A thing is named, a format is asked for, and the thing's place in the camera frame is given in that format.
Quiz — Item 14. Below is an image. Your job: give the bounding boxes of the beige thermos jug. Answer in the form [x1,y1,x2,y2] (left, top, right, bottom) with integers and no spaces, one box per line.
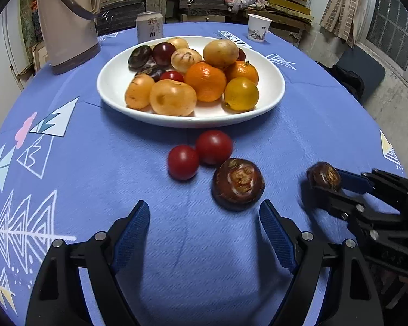
[36,0,106,75]

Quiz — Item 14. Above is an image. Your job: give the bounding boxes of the blue printed tablecloth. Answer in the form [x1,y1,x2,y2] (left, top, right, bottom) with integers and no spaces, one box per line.
[0,22,408,326]

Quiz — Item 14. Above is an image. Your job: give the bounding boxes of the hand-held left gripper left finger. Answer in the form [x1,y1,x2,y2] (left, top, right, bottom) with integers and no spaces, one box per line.
[25,200,151,326]

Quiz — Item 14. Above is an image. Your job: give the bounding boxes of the dark blue chair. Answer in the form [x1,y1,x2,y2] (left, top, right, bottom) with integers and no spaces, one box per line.
[336,46,386,102]

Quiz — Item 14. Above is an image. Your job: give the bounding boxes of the tan spotted round fruit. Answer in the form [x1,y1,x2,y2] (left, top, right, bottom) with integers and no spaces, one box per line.
[125,74,156,110]
[150,79,197,117]

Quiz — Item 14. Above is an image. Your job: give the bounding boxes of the white paper cup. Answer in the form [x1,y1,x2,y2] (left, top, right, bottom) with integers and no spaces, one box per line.
[247,14,272,43]

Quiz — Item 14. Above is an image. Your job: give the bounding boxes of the silver drink can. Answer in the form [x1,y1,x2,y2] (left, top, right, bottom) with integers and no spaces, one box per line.
[135,11,164,44]

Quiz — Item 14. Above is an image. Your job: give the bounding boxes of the red cherry tomato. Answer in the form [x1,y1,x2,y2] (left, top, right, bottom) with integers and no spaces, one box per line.
[167,145,200,181]
[195,130,233,165]
[160,71,185,83]

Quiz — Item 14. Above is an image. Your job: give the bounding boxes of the yellow-orange citrus fruit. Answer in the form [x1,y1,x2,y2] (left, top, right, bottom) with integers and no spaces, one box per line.
[224,77,260,111]

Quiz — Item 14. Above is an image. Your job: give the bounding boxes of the window with metal grille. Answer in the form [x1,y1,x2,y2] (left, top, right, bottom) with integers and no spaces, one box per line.
[357,0,408,85]

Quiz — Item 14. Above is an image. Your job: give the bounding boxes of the orange mandarin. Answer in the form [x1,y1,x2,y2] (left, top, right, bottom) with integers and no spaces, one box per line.
[224,60,259,86]
[185,62,227,102]

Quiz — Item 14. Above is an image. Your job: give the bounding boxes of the stacks of wooden boards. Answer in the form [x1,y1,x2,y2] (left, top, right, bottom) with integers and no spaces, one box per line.
[20,0,315,46]

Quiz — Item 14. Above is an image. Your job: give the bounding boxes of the cardboard sheets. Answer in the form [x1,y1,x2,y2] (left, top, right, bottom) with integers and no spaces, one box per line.
[10,41,51,82]

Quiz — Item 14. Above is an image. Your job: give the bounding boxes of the small yellow passion fruit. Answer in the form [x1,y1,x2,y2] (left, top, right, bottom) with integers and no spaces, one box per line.
[166,37,190,51]

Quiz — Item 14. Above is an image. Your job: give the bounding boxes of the white plate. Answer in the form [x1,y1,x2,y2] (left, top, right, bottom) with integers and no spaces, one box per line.
[97,36,286,129]

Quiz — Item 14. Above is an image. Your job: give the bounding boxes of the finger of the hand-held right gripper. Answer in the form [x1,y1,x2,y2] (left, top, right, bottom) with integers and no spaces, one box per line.
[309,186,400,242]
[336,168,408,212]

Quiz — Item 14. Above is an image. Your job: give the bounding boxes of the black garment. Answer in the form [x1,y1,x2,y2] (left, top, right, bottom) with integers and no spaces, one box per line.
[316,62,365,101]

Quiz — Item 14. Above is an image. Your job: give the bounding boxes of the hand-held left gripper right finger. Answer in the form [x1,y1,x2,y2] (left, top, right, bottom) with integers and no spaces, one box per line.
[259,200,385,326]

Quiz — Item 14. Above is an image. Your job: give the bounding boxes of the brick pattern sheet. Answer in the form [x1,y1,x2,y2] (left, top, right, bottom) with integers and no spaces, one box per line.
[320,0,371,48]

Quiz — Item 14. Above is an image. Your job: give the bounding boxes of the green marbled board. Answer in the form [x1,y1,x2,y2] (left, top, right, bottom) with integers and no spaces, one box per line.
[20,0,41,46]

